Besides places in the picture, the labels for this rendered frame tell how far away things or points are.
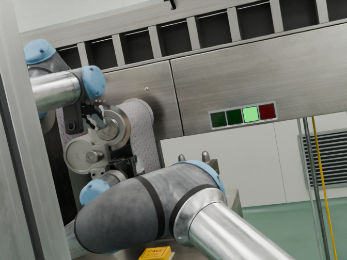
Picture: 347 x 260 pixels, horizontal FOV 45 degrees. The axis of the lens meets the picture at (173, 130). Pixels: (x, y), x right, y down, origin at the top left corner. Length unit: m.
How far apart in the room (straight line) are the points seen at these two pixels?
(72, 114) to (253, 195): 3.07
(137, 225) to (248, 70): 0.99
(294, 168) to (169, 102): 2.53
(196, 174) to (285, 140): 3.23
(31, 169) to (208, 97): 1.37
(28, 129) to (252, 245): 0.45
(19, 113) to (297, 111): 1.38
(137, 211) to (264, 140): 3.32
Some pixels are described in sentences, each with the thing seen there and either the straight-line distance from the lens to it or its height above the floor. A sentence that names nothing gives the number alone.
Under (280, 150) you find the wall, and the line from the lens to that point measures 3.98.
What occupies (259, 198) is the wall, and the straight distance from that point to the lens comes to 4.11.
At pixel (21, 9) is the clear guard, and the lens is 1.81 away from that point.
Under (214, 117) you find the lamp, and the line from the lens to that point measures 1.59.
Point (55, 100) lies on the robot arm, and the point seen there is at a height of 1.36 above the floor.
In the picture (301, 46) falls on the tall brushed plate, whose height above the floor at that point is 1.39.
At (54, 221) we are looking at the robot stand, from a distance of 0.27.
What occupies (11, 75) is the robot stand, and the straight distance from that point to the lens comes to 0.25.
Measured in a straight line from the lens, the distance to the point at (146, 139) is 1.49.
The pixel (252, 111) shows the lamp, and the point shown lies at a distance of 1.57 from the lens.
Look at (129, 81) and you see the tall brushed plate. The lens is 1.67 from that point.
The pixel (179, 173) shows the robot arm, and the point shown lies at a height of 1.20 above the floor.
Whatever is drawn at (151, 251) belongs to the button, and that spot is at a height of 0.92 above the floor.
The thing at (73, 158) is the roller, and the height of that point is 1.17.
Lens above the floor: 1.36
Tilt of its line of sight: 6 degrees down
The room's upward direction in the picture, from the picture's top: 11 degrees counter-clockwise
